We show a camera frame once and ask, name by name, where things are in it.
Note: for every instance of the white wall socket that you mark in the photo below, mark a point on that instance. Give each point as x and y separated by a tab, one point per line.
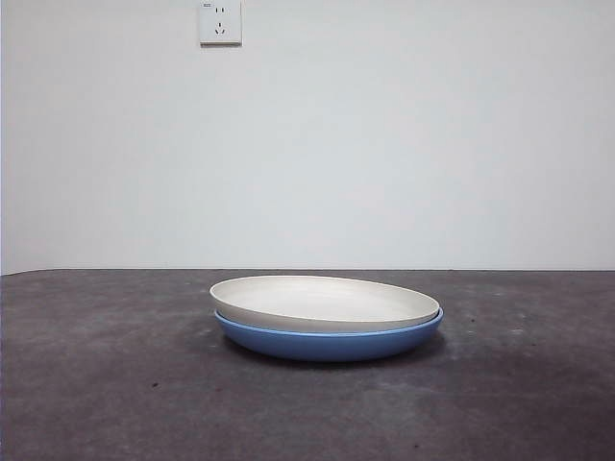
221	24

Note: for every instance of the white round plate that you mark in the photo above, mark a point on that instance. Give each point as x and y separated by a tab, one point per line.
327	300

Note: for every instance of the blue round plate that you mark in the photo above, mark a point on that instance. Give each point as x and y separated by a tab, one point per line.
331	346

